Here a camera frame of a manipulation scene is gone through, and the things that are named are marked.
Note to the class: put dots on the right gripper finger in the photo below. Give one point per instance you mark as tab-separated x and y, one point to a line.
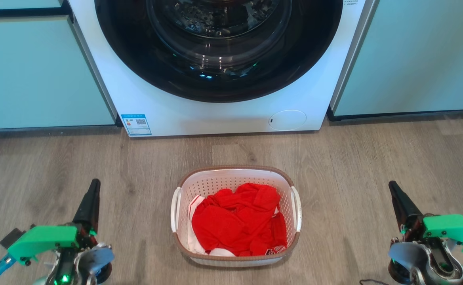
407	208
398	213

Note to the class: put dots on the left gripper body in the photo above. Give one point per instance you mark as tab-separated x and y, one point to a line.
67	269

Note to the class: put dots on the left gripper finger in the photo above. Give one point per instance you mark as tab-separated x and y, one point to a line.
98	213
86	209

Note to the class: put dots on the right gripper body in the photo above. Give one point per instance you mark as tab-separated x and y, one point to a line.
437	253

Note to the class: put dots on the white perforated laundry basket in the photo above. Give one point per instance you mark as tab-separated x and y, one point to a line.
215	178

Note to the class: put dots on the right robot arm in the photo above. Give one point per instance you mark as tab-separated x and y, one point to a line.
405	257

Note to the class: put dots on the blue connector plug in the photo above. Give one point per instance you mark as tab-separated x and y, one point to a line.
0	269

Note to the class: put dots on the blue energy label sticker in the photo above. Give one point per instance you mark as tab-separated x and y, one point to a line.
136	124

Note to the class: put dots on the red garment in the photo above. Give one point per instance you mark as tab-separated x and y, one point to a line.
235	221

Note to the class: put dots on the large pale green cabinet door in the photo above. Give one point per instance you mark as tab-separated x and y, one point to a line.
37	75

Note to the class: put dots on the round white filter cover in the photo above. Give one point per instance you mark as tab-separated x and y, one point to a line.
287	120

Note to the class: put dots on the wide pale green cabinet door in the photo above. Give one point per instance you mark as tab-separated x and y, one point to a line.
413	59

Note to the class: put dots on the round dark glass washer door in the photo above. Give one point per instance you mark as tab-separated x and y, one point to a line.
128	59

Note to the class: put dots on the white front-load washing machine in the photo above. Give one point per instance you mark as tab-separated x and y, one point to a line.
223	116

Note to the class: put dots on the pale green cabinet drawer front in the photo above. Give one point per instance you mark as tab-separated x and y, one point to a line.
17	4

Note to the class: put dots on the green right camera mount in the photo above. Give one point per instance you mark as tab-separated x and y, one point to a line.
453	229

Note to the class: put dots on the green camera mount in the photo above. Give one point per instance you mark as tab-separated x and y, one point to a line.
43	239
453	229

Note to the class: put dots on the green left camera mount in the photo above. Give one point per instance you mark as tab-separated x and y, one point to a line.
43	239

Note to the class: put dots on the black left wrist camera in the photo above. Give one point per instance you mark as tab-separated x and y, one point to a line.
12	237

